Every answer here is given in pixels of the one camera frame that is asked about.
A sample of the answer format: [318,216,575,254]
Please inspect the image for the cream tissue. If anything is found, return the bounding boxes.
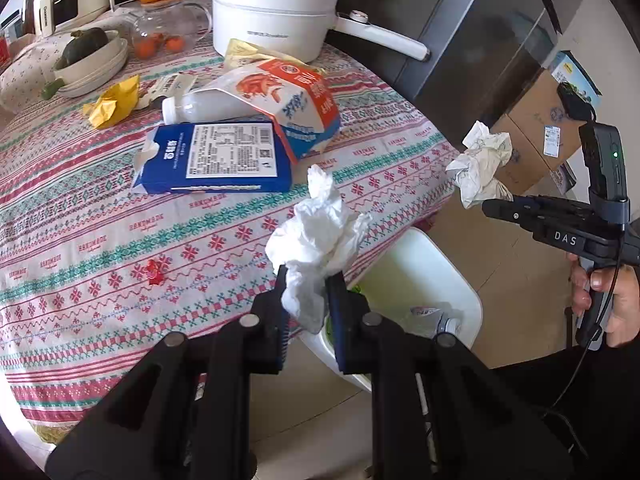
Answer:
[446,122,513,209]

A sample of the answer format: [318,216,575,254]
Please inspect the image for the white tissue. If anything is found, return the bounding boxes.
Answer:
[266,165,372,334]

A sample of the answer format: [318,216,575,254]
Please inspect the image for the blue milk carton box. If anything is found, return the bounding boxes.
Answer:
[132,120,292,195]

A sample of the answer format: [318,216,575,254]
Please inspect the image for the white plastic bottle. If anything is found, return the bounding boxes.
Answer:
[162,89,258,125]

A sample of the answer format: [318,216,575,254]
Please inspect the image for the yellow wrapper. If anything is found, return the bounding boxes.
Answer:
[82,75,140,130]

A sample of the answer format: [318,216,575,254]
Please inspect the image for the orange white blue carton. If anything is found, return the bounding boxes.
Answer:
[203,58,341,164]

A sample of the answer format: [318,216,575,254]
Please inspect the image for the beige snack packet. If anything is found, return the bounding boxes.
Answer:
[222,38,326,76]

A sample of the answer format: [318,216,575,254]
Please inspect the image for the white plastic trash bin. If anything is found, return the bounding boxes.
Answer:
[298,225,484,392]

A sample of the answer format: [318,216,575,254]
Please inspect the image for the person's right hand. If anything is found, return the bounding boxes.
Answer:
[567,254,639,347]

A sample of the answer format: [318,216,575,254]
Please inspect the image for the clear plastic bottle in bin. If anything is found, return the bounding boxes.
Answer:
[399,307,461,339]

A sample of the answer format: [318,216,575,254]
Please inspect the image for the cardboard box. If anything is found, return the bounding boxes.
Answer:
[491,50,602,195]

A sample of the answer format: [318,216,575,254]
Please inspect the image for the green snack bag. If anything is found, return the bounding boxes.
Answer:
[328,281,362,346]

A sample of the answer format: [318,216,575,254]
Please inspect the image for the small red candy wrapper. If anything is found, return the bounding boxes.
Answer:
[144,259,168,285]

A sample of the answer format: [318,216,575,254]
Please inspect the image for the patterned tablecloth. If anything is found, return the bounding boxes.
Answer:
[1,47,457,443]

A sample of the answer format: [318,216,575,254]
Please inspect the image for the white torn label wrapper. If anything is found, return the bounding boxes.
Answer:
[136,73,198,110]

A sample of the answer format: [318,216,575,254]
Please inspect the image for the stacked white bowls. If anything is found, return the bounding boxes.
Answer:
[53,30,128,98]

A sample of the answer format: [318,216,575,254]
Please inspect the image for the glass jar with oranges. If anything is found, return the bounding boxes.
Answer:
[128,0,213,60]

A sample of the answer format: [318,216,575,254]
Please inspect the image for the white electric cooking pot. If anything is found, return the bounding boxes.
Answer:
[212,0,431,63]

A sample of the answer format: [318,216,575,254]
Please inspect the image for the dark green squash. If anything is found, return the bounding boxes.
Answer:
[54,27,108,70]

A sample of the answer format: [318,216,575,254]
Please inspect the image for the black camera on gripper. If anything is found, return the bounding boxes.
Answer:
[556,82,631,226]

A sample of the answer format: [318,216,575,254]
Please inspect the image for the black cable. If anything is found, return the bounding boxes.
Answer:
[544,238,632,456]

